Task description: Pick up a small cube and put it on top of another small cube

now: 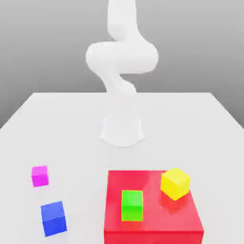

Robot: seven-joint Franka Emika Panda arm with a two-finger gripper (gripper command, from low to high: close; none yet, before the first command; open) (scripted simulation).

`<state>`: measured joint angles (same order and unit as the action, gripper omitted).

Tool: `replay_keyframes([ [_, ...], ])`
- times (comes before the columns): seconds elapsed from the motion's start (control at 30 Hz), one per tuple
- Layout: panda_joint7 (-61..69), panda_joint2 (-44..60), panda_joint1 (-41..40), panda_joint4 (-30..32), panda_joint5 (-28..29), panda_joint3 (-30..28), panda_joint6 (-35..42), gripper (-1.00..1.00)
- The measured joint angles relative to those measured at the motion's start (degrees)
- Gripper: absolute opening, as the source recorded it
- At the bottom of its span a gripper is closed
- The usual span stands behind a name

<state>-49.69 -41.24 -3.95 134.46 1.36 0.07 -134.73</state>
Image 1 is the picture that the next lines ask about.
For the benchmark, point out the small yellow cube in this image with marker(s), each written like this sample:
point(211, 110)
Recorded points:
point(175, 184)

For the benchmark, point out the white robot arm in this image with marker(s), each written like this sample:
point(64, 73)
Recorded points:
point(122, 57)

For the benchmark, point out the small blue cube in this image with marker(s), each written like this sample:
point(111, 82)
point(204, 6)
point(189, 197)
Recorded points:
point(53, 219)

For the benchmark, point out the small magenta cube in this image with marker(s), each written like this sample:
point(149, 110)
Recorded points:
point(39, 176)

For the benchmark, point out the small green cube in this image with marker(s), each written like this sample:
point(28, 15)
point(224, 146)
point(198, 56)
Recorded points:
point(132, 206)

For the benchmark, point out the large red box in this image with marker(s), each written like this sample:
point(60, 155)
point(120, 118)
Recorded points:
point(152, 219)

